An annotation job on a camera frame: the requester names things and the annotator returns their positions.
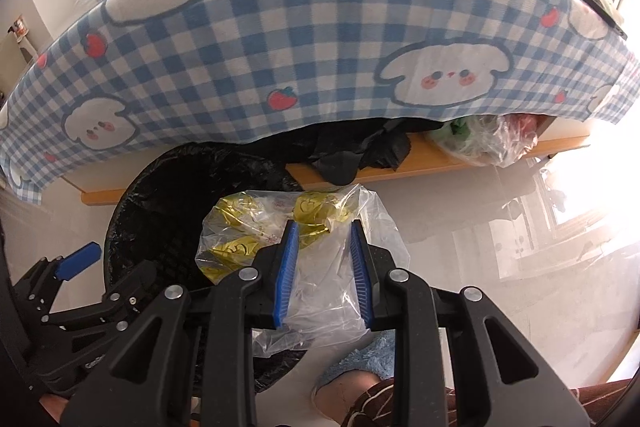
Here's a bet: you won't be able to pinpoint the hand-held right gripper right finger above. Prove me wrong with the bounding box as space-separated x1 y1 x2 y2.
349 221 591 427

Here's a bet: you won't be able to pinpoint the brown striped trousers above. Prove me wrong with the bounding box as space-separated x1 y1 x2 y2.
340 379 631 427

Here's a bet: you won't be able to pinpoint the person's foot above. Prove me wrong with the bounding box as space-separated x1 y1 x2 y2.
312 369 386 420

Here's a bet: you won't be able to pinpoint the blue fuzzy slipper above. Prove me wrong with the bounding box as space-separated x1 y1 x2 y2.
320 332 396 388

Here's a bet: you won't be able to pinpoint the black plastic bag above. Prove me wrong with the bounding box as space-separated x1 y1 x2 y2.
285 119 413 186

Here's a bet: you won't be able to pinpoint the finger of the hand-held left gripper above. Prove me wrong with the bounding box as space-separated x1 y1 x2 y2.
100 261 158 313
15 243 102 308

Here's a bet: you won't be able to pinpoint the blue checked printed tablecloth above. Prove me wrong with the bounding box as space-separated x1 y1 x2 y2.
0 0 640 208

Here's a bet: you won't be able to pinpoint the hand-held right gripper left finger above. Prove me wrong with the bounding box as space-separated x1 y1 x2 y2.
60 222 301 427

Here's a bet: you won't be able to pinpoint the clear bag with gold wrappers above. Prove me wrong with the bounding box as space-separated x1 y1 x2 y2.
195 184 412 353

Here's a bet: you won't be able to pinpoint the black-lined waste bin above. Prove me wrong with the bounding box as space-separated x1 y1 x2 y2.
102 142 316 395

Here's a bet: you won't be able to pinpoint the clear plastic bag with produce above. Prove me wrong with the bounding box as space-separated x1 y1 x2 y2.
425 112 541 168

